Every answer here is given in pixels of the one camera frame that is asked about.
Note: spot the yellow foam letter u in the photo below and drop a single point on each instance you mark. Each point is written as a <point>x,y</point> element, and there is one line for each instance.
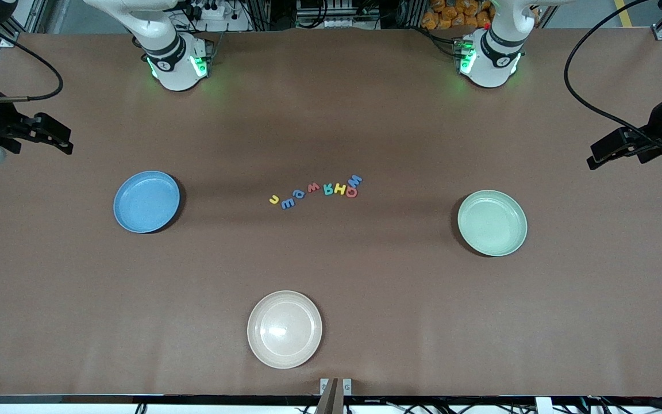
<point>273,200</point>

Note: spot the blue foam lowercase m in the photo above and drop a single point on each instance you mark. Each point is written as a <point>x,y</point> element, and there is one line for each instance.
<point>288,203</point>

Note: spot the blue foam letter a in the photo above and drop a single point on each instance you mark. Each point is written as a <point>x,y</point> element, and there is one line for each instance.
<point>300,194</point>

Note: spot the pink foam letter w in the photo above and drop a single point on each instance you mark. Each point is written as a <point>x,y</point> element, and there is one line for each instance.
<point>313,188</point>

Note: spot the blue foam capital M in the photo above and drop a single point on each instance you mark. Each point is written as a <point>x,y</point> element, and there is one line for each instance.
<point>355,181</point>

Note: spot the red foam letter O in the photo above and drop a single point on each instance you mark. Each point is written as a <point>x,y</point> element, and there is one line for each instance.
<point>351,193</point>

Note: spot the teal foam letter R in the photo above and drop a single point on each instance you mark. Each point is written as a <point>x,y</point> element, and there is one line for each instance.
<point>328,190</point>

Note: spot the yellow foam letter H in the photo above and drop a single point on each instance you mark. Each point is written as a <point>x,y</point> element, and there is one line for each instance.
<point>340,190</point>

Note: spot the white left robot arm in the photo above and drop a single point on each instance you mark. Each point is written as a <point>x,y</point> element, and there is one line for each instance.
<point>495,63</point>

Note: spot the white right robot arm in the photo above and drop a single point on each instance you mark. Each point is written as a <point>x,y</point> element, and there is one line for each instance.
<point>173,54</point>

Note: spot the blue plate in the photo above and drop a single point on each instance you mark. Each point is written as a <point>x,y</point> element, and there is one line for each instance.
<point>146,202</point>

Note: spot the light green plate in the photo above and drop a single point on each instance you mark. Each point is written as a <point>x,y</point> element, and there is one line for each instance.
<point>492,223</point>

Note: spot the white power strip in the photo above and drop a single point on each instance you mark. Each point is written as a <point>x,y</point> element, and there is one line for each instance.
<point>210,10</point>

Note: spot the orange snack packet pile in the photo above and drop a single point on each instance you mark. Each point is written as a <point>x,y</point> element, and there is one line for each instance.
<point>446,14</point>

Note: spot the beige plate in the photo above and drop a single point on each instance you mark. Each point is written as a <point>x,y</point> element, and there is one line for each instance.
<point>284,329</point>

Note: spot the black equipment rack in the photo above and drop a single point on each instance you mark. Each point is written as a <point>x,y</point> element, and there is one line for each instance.
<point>337,11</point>

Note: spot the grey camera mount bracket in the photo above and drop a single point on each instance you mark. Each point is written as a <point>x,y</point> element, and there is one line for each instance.
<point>334,388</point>

